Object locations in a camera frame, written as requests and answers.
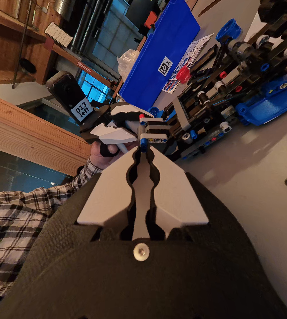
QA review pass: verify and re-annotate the person's left forearm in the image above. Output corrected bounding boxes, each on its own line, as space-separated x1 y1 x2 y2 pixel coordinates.
0 157 104 299

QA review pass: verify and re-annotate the brick-built toy truck chassis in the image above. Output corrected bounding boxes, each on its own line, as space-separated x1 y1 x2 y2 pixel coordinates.
137 0 287 161

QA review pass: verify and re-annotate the small red wheel rim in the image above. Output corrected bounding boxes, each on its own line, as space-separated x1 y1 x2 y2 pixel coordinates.
176 65 191 84

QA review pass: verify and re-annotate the person's left hand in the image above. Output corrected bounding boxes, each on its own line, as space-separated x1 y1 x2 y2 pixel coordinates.
90 143 128 173

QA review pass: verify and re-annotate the red container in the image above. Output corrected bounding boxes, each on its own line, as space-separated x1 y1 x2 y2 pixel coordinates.
145 11 157 29

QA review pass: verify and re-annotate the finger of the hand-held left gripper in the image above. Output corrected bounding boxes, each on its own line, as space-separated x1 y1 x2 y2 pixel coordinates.
109 104 155 123
91 122 137 145

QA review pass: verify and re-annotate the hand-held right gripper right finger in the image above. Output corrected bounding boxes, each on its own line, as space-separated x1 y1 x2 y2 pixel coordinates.
146 146 209 241

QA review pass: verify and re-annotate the clear plastic bag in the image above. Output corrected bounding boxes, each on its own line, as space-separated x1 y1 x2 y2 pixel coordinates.
117 49 140 81

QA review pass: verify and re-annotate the black stand pole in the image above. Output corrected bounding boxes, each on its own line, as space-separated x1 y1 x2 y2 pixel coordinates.
12 0 36 89

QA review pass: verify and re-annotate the silver ventilation duct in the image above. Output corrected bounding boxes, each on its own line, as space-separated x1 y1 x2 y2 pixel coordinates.
54 0 101 50

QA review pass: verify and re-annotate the white paper sign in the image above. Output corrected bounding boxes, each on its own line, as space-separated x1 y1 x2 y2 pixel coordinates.
44 22 73 48

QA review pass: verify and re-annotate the blue wheel rim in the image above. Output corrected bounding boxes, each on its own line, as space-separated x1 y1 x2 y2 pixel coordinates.
216 19 242 44

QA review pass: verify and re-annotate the blue tagged storage bin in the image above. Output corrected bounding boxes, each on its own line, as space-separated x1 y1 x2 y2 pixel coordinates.
118 0 201 111

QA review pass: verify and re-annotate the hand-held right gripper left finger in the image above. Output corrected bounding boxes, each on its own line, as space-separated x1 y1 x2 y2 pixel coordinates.
77 146 141 240

